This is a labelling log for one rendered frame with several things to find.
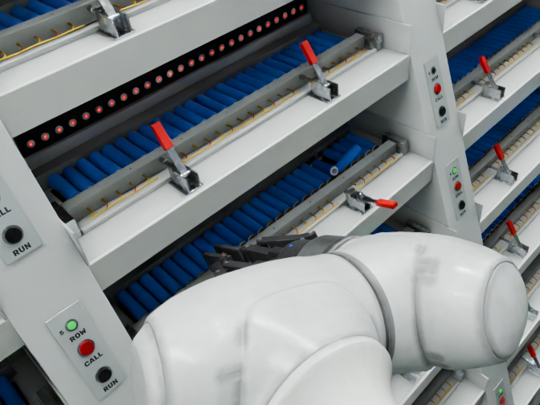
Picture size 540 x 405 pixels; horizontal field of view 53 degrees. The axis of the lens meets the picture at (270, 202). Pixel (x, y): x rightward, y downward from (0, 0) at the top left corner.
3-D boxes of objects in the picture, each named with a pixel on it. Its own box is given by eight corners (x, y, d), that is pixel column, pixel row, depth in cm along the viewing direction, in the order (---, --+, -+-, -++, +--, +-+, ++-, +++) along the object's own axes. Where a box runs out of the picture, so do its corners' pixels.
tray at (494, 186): (598, 112, 141) (615, 64, 132) (476, 239, 113) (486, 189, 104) (523, 90, 153) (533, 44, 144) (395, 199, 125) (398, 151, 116)
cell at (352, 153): (362, 148, 95) (339, 175, 94) (360, 151, 97) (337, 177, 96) (354, 141, 95) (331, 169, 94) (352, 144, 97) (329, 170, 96)
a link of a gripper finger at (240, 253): (237, 250, 69) (241, 247, 70) (212, 246, 75) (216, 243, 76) (247, 268, 70) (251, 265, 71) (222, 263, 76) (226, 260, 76)
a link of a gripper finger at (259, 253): (283, 255, 60) (292, 247, 61) (239, 243, 70) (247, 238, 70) (298, 283, 61) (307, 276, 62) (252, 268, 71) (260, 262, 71)
